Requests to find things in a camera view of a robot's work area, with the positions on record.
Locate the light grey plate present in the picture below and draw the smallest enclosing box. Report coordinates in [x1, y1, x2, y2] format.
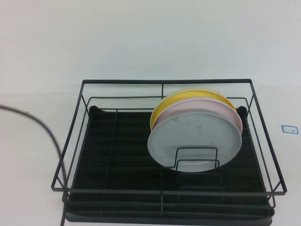
[147, 112, 243, 173]

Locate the yellow plate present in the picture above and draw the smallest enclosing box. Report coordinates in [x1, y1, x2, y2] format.
[150, 89, 237, 130]

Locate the pink plate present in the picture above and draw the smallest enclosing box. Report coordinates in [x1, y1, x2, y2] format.
[151, 98, 243, 132]

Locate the black plastic drip tray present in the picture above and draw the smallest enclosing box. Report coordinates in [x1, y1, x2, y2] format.
[63, 105, 276, 224]

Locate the blue rectangle table mark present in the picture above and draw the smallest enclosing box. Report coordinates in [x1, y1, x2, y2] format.
[281, 124, 299, 135]

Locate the black wire dish rack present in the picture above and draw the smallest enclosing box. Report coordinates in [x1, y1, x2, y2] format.
[50, 79, 289, 209]

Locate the black cable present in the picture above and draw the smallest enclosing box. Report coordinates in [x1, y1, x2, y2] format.
[0, 105, 69, 226]

